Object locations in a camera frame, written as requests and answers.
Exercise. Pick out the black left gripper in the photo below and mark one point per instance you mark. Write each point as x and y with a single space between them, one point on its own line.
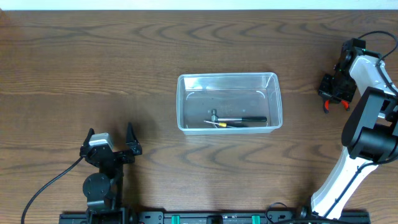
115 156

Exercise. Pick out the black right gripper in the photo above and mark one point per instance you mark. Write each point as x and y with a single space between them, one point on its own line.
336 94

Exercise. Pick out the red handled pliers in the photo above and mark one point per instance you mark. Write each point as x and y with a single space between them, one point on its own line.
326 105

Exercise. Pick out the small hammer black handle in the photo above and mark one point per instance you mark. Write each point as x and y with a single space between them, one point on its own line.
216 118

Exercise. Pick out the black yellow screwdriver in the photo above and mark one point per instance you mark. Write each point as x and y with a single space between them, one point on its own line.
226 125

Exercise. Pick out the clear plastic storage container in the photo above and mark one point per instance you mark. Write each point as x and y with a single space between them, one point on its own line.
232 95

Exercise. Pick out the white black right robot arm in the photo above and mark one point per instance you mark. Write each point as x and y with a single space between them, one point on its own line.
369 137

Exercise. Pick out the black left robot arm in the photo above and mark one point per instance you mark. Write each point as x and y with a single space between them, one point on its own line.
104 189

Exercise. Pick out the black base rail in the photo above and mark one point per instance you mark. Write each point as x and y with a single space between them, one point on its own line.
214 217

